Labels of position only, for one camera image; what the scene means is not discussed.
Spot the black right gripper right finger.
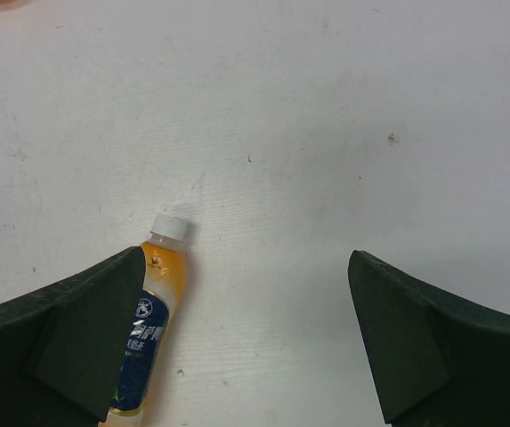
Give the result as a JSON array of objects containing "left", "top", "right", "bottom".
[{"left": 348, "top": 251, "right": 510, "bottom": 426}]

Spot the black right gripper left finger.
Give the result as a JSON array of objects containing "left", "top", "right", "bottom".
[{"left": 0, "top": 246, "right": 144, "bottom": 426}]

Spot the orange bottle with red label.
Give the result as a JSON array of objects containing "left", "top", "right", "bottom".
[{"left": 0, "top": 0, "right": 28, "bottom": 11}]

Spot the blue label tea bottle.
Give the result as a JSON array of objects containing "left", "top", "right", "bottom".
[{"left": 102, "top": 214, "right": 188, "bottom": 426}]

